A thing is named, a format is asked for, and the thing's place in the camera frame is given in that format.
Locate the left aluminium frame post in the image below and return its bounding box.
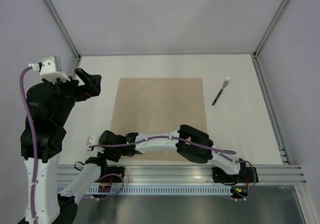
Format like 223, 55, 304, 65
42, 0, 81, 60

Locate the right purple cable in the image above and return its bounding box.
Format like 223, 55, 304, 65
88, 135, 257, 200

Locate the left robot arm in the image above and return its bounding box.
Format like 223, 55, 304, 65
20, 68, 109, 224

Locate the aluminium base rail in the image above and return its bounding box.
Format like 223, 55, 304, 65
56, 164, 307, 185

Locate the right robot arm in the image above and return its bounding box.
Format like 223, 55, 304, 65
87, 125, 259, 186

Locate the right aluminium frame post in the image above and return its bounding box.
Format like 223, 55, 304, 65
252, 0, 291, 59

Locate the silver fork black handle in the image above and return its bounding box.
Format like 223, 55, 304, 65
212, 76, 231, 106

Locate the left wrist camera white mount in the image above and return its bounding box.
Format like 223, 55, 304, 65
28, 56, 71, 83

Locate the right aluminium side rail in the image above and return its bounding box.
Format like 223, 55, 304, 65
251, 54, 292, 165

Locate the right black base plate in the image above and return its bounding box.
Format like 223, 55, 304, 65
212, 167, 259, 186

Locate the back aluminium frame bar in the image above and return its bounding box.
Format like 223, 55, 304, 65
80, 51, 255, 57

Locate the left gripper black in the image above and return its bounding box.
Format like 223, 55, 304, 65
46, 66, 102, 124

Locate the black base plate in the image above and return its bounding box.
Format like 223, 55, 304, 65
212, 167, 259, 186
99, 167, 125, 185

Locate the beige cloth napkin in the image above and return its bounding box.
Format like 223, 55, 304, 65
109, 77, 208, 160

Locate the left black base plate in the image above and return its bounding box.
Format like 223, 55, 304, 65
99, 167, 125, 185

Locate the white slotted cable duct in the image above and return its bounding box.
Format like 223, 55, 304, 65
56, 185, 232, 195

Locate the aluminium frame post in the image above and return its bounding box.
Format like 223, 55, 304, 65
252, 0, 291, 59
42, 0, 81, 60

